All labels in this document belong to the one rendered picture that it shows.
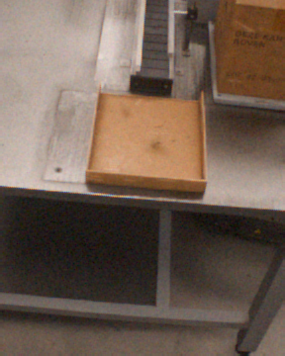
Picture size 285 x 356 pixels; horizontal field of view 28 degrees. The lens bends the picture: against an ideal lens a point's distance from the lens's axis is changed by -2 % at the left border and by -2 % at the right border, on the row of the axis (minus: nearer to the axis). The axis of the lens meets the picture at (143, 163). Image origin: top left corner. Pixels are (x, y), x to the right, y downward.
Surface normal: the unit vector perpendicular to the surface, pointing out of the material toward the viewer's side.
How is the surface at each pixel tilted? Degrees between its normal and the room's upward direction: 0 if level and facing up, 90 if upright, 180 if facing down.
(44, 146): 0
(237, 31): 90
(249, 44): 90
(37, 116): 0
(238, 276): 0
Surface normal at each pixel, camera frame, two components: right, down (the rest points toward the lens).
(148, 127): 0.08, -0.68
